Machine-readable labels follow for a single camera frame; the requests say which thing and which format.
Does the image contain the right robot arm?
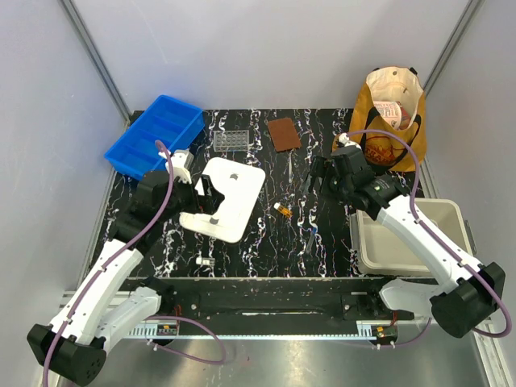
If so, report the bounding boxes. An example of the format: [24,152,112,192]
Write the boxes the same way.
[307,146,512,338]

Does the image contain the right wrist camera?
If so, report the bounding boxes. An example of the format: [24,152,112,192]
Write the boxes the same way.
[336,133,361,149]

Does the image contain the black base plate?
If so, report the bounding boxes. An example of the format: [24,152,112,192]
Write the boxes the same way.
[120,277,416,335]

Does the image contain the brown scouring pad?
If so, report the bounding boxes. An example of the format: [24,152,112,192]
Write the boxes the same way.
[268,118,302,152]

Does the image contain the white rectangular lid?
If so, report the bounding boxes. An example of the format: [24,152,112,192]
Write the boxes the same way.
[179,157,265,243]

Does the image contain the beige plastic tub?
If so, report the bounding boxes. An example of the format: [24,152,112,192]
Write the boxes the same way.
[350,198,472,277]

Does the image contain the blue divided plastic bin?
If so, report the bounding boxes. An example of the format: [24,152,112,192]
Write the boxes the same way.
[105,95,205,181]

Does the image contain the yellow tote bag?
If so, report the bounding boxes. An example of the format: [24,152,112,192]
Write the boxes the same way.
[348,66,427,173]

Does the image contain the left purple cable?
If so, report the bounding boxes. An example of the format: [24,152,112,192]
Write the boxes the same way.
[42,139,227,387]

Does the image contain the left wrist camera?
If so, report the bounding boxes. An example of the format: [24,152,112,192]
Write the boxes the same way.
[161,149,194,184]

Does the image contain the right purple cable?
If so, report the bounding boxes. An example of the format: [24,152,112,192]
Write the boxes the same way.
[346,129,508,347]

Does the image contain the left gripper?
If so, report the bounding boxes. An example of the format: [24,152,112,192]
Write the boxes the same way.
[158,171,224,222]

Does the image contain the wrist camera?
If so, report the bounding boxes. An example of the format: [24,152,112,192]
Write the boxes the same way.
[336,133,361,149]
[161,149,194,184]

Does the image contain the purple cable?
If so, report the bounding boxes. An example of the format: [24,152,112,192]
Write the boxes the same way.
[42,139,227,387]
[346,129,508,347]

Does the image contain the small clear vial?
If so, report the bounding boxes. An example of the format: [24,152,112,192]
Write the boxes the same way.
[196,257,215,266]

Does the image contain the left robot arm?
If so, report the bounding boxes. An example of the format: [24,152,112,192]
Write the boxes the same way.
[27,170,224,386]

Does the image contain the clear test tube rack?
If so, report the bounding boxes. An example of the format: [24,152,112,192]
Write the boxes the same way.
[213,130,249,152]

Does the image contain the package in tote bag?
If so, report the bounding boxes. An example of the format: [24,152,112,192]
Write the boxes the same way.
[373,101,411,131]

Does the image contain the blue capped test tube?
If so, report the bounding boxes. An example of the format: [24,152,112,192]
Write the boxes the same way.
[304,227,318,256]

